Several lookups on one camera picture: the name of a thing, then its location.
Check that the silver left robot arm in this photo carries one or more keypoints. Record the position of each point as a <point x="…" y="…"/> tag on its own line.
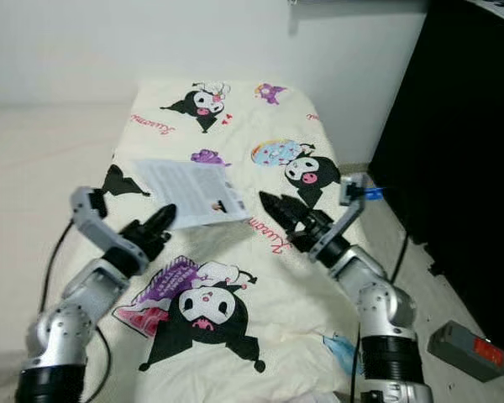
<point x="67" y="327"/>

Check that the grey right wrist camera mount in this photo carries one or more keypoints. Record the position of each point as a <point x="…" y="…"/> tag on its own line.
<point x="344" y="222"/>

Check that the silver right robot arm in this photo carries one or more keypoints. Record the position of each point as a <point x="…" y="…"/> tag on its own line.
<point x="382" y="311"/>

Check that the white printed booklet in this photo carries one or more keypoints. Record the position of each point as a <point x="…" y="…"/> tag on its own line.
<point x="189" y="189"/>

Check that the beige sheeted bed mattress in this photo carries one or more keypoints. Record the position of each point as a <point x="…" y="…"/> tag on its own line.
<point x="34" y="210"/>

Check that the black cabinet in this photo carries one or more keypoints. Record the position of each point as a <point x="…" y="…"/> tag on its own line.
<point x="454" y="126"/>

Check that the grey box with red label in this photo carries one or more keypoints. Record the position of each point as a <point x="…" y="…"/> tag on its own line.
<point x="466" y="348"/>

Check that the cream cartoon print quilt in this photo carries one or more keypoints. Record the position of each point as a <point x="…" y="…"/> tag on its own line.
<point x="294" y="319"/>

